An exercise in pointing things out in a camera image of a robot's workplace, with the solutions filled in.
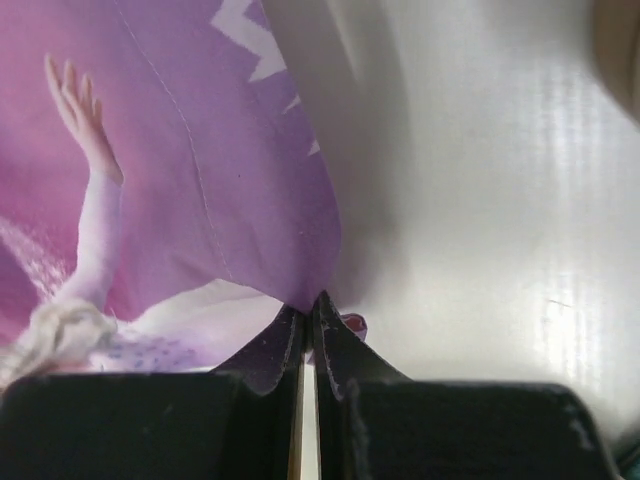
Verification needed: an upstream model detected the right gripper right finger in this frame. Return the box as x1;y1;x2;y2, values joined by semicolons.
309;294;617;480

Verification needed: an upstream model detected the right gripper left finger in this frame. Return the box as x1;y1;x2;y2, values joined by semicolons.
1;307;305;480

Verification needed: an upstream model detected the purple printed cloth placemat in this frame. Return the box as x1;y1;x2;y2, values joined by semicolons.
0;0;369;376

